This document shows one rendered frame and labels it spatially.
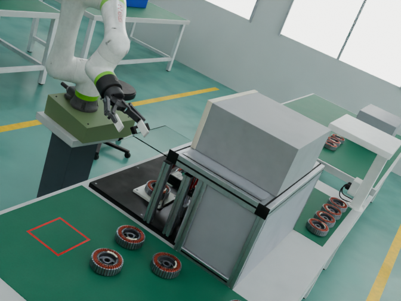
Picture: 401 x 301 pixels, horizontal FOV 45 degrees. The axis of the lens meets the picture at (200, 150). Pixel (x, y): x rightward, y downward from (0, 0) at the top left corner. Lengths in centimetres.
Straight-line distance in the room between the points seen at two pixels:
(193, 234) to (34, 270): 59
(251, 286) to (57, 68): 138
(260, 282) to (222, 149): 55
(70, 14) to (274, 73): 483
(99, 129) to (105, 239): 81
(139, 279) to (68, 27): 123
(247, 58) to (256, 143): 531
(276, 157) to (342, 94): 493
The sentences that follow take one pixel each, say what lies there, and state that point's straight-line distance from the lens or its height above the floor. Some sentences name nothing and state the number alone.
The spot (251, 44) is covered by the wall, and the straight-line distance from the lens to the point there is 703.
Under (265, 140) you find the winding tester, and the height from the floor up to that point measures 129.
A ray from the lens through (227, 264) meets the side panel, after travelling 186.
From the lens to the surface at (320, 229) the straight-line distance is 249.
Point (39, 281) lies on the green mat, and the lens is 165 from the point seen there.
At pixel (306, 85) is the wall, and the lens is 677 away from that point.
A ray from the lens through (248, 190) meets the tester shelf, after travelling 175.
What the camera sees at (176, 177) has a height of 92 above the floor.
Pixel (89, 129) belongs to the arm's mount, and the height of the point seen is 82.
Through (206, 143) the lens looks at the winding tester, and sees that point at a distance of 187.
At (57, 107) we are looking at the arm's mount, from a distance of 263.
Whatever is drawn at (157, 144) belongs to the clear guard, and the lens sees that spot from 195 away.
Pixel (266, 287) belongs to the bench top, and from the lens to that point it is 198.
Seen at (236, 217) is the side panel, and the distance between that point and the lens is 177.
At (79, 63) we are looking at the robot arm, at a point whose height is 109.
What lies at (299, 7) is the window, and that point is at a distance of 679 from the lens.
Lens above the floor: 186
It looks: 23 degrees down
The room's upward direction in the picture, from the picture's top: 21 degrees clockwise
